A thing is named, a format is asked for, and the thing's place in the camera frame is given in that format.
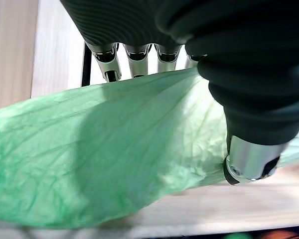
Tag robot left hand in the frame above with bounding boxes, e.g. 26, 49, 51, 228
59, 0, 299, 186

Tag black metal frame bar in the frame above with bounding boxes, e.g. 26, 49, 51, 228
81, 41, 93, 87

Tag green leafy cabbage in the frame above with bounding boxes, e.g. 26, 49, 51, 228
0, 66, 299, 230

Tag green round vegetable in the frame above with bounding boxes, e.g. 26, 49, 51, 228
224, 232, 250, 239

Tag orange fruit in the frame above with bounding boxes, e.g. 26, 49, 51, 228
260, 229, 299, 239

